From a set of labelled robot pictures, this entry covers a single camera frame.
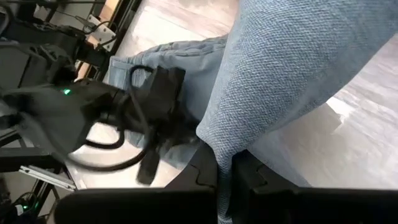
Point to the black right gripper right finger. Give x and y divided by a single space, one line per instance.
295 205

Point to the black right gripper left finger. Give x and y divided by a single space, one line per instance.
140 205

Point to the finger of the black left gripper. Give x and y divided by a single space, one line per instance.
149 165

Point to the light blue denim garment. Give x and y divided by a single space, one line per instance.
280 62

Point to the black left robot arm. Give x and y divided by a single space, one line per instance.
46 109

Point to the black aluminium table frame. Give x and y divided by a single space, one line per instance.
102 56

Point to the silver metal bracket plate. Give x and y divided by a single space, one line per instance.
102 32

